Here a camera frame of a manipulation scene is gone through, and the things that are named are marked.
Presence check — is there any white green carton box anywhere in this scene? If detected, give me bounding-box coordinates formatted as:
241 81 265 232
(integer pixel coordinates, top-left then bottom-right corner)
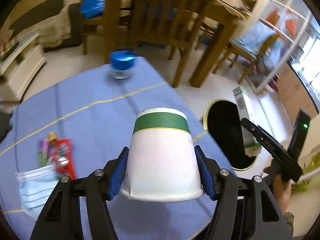
232 86 262 156

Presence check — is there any light blue face mask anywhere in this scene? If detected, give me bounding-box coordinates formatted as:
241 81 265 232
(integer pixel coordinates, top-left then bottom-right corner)
15 164 60 221

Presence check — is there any red snack packet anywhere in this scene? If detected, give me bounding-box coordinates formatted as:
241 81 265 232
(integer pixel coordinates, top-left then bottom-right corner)
52 139 76 180

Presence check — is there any purple green tube wrapper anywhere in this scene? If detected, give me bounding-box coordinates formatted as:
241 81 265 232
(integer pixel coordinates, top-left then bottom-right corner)
36 132 58 168

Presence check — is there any white green paper cup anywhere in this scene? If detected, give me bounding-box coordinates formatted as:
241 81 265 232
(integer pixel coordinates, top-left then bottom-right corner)
120 107 204 203

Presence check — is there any white round trash bin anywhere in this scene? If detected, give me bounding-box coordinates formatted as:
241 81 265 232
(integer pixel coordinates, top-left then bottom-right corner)
198 84 295 181

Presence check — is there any person right hand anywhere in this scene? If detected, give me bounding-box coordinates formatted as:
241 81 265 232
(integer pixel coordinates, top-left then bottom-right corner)
272 174 291 215

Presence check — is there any green potted plant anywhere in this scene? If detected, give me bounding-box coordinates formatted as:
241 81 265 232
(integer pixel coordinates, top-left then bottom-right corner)
291 149 319 194

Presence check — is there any blue tablecloth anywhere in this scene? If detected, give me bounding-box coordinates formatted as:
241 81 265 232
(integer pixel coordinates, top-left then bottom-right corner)
1 57 229 239

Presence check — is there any wooden chair with blue cushion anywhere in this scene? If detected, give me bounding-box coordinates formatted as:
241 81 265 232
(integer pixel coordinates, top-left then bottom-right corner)
212 22 283 84

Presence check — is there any white tv cabinet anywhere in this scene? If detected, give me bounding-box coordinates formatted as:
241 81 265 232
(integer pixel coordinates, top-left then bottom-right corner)
1 31 46 102

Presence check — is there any blue lidded glass jar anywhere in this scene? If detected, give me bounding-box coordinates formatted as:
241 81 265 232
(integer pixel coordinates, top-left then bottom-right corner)
109 48 136 79

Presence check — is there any wooden dining table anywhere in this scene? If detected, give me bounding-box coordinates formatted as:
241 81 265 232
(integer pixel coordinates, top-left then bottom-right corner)
103 0 251 88

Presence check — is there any dark sofa with lace cover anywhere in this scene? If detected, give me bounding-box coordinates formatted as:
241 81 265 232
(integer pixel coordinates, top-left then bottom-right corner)
9 0 82 50

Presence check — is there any wooden dining chair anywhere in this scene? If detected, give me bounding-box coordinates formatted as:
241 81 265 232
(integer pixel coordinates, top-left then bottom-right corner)
103 0 231 65

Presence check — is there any blue plastic bag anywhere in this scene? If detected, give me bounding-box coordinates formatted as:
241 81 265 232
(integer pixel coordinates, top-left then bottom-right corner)
80 0 105 19

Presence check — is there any white glass partition frame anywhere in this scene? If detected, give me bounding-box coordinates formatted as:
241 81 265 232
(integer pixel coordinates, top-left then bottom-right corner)
254 0 312 94

